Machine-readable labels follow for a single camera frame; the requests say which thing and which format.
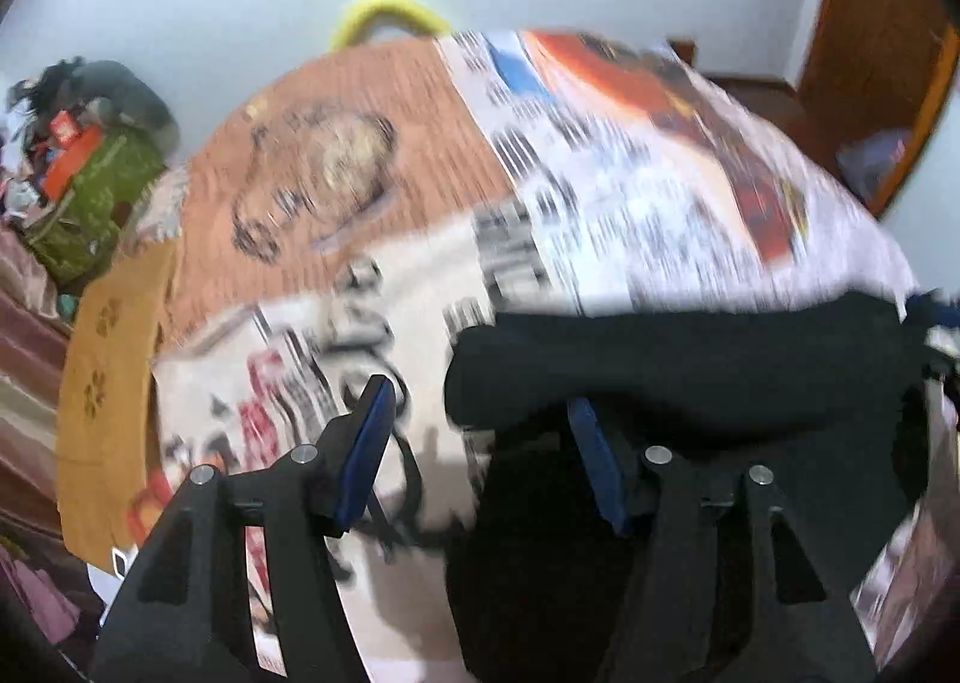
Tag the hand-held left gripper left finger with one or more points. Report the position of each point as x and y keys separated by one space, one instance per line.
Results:
x=367 y=450

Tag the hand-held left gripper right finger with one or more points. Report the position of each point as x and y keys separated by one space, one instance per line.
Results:
x=600 y=465

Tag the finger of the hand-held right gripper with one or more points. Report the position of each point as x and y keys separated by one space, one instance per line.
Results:
x=934 y=308

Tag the black rhinestone t-shirt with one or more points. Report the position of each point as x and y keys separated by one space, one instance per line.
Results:
x=675 y=361

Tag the pile of mixed clothes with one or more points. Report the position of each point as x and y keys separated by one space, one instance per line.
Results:
x=22 y=158

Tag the newspaper print bed sheet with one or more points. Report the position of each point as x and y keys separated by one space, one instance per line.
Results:
x=637 y=203

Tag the small white device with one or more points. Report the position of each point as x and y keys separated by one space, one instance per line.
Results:
x=122 y=561

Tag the wooden lap table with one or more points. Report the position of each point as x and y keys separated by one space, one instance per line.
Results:
x=105 y=391

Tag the wooden door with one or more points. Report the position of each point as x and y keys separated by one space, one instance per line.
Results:
x=862 y=16

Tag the teal object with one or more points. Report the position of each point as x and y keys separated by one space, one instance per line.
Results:
x=69 y=307

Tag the pink striped curtain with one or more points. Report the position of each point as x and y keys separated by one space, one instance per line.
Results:
x=30 y=368

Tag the pink cloth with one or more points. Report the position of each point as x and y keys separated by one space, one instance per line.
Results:
x=37 y=593

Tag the green fabric storage bag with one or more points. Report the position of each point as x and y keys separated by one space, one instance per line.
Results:
x=90 y=203

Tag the orange box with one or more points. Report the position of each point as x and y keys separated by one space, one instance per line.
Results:
x=71 y=162

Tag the small red box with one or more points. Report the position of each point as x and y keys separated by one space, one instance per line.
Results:
x=64 y=128

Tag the yellow foam hoop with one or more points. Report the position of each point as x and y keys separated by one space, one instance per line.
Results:
x=382 y=3

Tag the black cloth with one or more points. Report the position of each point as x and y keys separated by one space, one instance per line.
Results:
x=45 y=79

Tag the wooden bed frame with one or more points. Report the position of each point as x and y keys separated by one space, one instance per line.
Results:
x=750 y=87

